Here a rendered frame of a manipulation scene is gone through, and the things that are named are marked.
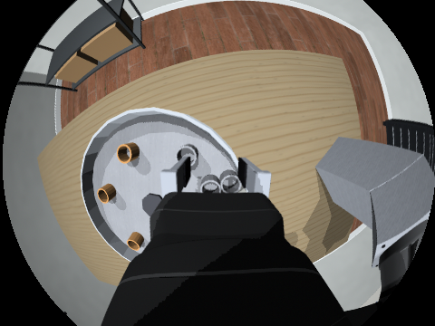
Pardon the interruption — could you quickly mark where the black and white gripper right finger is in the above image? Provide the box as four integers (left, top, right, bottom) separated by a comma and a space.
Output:
237, 158, 272, 197

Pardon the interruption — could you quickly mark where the bronze bushing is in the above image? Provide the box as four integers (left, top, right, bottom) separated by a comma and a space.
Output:
97, 184, 116, 204
117, 142, 140, 164
127, 232, 144, 251

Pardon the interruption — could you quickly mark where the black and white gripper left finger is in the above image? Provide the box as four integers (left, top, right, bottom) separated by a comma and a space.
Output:
160, 157, 191, 198

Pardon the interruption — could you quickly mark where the grey metal ring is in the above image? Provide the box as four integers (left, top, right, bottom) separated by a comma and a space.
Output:
175, 144, 198, 166
200, 175, 221, 192
219, 169, 241, 193

